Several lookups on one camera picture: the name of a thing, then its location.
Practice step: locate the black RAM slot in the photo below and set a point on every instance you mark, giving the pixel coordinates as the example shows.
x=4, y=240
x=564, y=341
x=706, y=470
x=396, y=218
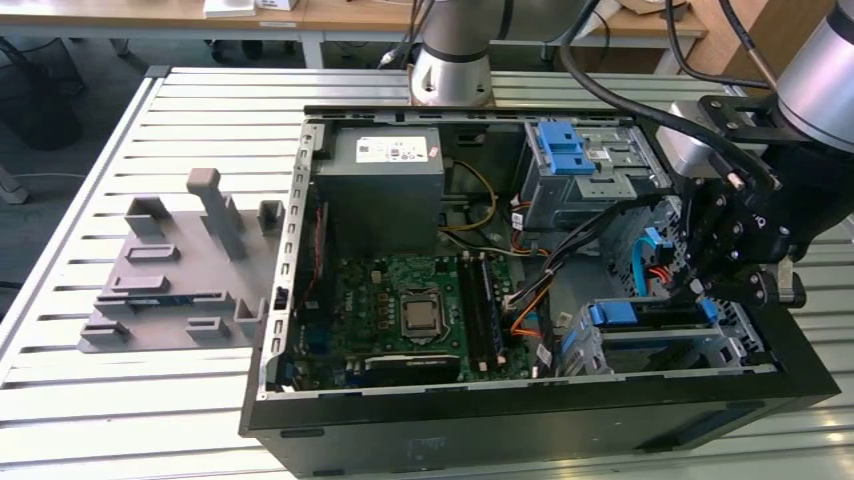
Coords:
x=474, y=320

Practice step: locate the silver CPU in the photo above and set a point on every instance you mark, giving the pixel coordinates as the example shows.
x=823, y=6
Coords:
x=420, y=316

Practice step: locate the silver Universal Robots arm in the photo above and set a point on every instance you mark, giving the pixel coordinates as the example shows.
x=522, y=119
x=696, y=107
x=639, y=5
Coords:
x=454, y=75

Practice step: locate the small white box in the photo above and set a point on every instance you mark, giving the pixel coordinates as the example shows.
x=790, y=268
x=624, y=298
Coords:
x=273, y=4

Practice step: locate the white plastic tube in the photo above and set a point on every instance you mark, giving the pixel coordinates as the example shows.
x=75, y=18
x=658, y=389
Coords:
x=603, y=10

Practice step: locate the grey power supply unit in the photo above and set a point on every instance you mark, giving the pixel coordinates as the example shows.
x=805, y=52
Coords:
x=374, y=210

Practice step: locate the grey parts rack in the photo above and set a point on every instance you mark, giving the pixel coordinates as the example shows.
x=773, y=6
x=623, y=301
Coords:
x=193, y=272

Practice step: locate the wooden office desk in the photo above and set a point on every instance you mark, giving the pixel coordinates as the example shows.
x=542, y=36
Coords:
x=133, y=10
x=634, y=27

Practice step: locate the hard disk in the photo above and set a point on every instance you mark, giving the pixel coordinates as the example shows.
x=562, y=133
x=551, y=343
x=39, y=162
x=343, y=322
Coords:
x=616, y=312

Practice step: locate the brown cardboard box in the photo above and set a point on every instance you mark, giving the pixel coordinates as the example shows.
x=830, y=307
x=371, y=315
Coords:
x=640, y=6

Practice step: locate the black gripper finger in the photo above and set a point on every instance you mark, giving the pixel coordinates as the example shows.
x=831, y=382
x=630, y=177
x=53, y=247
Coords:
x=716, y=225
x=750, y=285

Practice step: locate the silver disk bay cage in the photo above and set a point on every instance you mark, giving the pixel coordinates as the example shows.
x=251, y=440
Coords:
x=667, y=339

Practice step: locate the green motherboard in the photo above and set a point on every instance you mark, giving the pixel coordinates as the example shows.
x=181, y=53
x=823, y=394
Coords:
x=363, y=300

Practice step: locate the large white box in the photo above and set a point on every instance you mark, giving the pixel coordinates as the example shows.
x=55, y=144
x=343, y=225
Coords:
x=229, y=7

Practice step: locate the bare RAM stick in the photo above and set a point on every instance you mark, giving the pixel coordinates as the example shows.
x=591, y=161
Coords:
x=167, y=300

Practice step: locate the white table foot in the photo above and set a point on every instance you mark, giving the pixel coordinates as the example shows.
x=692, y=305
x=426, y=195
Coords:
x=13, y=190

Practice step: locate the blue plastic drive latch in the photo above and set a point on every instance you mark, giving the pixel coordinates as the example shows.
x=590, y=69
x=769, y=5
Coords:
x=563, y=150

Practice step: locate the installed RAM stick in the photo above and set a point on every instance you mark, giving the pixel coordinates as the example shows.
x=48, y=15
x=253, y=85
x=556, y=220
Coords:
x=495, y=325

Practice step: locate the silver optical drive cage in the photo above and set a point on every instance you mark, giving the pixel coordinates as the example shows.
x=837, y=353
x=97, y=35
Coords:
x=600, y=189

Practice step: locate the black camera on silver bracket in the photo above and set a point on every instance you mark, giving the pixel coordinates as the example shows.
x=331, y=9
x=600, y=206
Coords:
x=794, y=290

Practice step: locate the black graphics card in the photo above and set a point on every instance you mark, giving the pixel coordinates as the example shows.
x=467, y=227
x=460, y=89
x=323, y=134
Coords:
x=414, y=370

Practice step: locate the black open PC case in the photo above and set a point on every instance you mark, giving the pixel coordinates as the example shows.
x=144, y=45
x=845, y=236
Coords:
x=467, y=440

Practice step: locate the wooden cabinet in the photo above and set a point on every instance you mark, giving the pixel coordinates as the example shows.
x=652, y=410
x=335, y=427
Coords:
x=781, y=25

